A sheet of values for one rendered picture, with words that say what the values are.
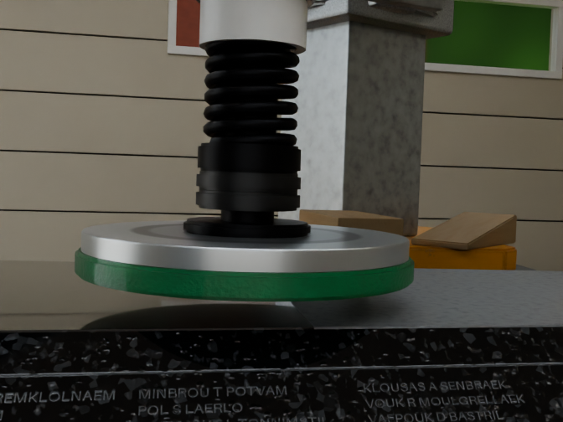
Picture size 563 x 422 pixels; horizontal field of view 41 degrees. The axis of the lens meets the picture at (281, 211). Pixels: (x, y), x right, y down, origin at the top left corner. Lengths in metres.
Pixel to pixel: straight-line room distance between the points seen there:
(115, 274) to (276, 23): 0.18
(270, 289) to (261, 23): 0.17
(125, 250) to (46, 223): 6.24
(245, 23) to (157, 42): 6.24
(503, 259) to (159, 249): 0.90
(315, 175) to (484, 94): 6.18
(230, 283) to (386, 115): 0.98
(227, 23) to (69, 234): 6.21
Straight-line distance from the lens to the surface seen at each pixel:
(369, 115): 1.32
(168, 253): 0.40
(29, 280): 0.60
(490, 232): 1.27
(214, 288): 0.39
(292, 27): 0.48
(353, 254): 0.41
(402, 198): 1.38
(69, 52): 6.70
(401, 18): 1.34
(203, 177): 0.48
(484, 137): 7.45
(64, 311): 0.47
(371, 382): 0.42
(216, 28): 0.48
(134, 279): 0.41
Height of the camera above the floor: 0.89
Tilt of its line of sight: 3 degrees down
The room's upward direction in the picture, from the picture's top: 2 degrees clockwise
